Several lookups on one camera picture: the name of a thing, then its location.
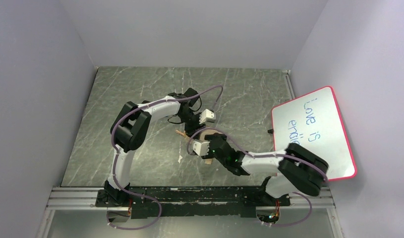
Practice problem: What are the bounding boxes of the beige folding umbrella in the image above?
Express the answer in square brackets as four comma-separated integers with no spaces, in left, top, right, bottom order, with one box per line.
[175,127,224,165]

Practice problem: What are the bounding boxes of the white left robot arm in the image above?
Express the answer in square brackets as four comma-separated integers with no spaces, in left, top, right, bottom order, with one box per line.
[104,88,205,205]

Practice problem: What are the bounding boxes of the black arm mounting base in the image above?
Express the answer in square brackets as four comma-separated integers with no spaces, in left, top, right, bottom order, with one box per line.
[95,186,290,219]

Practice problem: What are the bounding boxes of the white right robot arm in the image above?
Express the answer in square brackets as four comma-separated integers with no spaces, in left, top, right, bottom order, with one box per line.
[208,133,329,198]

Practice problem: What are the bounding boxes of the pink-framed whiteboard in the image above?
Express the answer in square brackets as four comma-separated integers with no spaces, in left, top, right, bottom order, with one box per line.
[271,86,357,181]

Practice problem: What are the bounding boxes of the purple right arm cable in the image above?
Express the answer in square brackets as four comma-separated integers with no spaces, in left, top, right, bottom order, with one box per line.
[186,126,329,228]

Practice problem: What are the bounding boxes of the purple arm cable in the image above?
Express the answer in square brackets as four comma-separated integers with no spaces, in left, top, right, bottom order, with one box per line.
[106,84,224,231]
[186,126,329,228]

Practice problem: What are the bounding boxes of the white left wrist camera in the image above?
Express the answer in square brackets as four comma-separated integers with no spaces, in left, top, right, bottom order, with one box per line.
[199,109,216,124]

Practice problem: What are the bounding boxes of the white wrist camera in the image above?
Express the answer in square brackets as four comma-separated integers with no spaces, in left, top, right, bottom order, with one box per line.
[199,109,216,124]
[191,140,210,157]

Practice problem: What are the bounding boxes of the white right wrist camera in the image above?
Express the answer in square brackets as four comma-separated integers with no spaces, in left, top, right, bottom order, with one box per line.
[191,140,210,157]

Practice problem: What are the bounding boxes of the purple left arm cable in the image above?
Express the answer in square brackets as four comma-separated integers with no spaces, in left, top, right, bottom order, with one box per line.
[106,84,224,231]

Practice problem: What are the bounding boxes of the aluminium frame rail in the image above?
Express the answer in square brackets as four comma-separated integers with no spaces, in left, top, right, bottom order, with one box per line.
[46,187,336,211]

